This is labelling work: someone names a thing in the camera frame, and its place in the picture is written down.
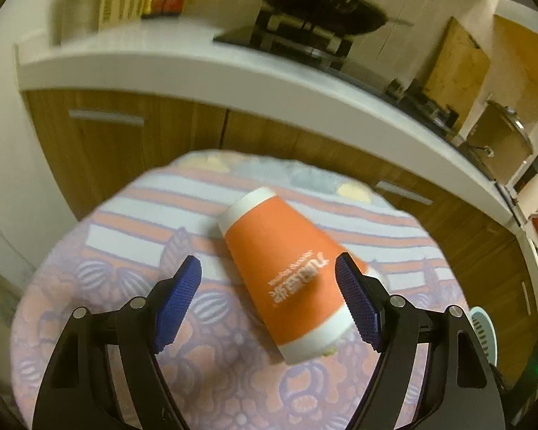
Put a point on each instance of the floral pink table cloth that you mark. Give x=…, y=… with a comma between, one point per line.
x=116, y=242

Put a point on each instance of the white electric kettle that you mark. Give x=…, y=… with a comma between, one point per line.
x=535, y=197

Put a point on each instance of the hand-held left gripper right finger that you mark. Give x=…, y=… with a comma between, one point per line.
x=356, y=300

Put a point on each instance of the pale green plastic bin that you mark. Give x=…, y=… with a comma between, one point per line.
x=484, y=336

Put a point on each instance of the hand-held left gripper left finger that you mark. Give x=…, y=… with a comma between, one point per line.
x=177, y=300

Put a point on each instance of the beige cooker pot with lid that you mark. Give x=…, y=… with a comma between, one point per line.
x=497, y=143

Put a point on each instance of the wooden kitchen cabinet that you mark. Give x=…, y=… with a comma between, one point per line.
x=184, y=130

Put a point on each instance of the orange paper cup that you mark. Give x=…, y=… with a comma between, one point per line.
x=287, y=268

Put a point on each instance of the yellow wall cabinet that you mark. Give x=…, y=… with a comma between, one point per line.
x=524, y=49

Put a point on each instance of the black frying pan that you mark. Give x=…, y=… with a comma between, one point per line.
x=323, y=4

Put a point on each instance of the black gas stove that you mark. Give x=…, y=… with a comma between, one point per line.
x=291, y=36

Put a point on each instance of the wooden cutting board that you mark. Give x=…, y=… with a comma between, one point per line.
x=457, y=71

